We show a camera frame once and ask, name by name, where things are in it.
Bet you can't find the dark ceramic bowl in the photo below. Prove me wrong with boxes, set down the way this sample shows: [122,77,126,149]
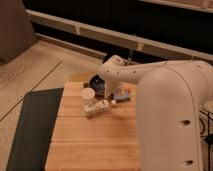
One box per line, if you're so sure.
[89,75,105,97]

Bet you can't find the small orange object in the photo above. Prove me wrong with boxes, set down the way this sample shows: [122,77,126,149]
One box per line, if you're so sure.
[124,88,131,93]

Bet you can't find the white window rail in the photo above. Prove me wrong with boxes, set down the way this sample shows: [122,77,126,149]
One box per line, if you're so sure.
[27,9,213,62]

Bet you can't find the brown upholstered furniture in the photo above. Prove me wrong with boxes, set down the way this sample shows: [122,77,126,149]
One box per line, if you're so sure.
[0,0,36,63]

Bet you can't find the white plastic bottle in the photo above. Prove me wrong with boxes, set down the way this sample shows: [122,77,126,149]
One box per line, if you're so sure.
[84,100,109,116]

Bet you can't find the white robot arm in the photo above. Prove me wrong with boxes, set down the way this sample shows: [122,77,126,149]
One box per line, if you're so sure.
[98,59,213,171]

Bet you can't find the blue sponge block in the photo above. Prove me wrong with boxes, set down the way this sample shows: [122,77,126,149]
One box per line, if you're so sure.
[114,93,130,102]

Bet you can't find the white paper cup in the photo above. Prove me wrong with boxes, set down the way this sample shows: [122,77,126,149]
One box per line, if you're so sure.
[81,88,95,103]

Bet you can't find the black floor cables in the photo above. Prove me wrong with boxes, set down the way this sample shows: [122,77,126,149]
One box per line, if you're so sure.
[199,109,213,148]

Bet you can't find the dark grey floor mat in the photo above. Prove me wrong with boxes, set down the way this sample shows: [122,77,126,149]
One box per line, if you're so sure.
[6,88,63,171]

